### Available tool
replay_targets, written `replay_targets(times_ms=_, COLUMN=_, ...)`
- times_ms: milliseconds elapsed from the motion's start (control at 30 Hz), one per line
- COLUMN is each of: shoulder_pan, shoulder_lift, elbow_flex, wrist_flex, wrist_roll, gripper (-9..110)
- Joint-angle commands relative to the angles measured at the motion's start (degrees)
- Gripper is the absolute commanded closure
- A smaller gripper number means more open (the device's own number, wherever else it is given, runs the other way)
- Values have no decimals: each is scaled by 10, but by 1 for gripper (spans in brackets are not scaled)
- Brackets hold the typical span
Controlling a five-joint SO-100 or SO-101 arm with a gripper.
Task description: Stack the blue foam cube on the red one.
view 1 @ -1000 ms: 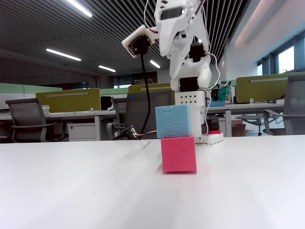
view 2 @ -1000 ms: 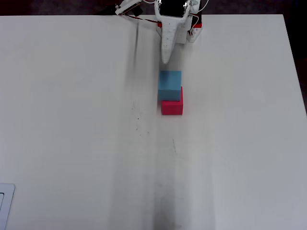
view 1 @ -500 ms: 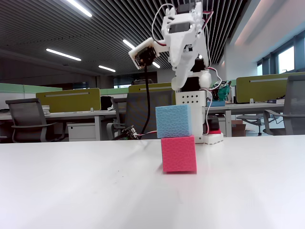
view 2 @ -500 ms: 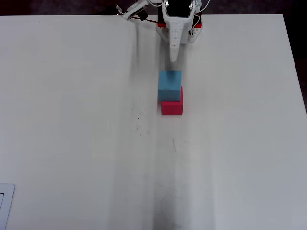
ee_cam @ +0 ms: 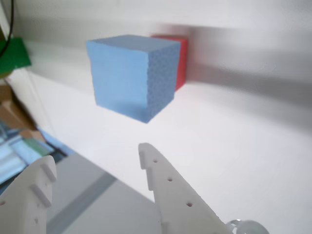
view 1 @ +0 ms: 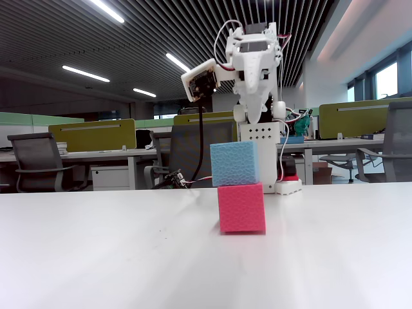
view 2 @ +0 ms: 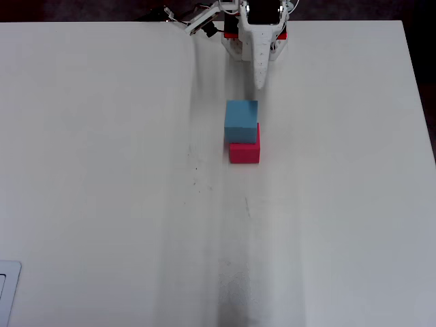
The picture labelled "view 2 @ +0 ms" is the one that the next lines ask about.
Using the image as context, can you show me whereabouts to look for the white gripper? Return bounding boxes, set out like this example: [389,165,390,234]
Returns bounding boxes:
[239,0,287,91]

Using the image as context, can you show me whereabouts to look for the red foam cube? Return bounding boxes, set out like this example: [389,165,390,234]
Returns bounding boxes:
[228,122,262,165]

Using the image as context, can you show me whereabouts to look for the silver grey flat device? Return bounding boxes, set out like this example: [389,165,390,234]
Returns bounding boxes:
[0,260,22,327]

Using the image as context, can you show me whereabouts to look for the blue foam cube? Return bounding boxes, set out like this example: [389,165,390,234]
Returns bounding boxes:
[223,99,259,144]

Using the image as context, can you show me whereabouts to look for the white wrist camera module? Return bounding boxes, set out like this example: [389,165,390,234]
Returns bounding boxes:
[183,6,219,38]

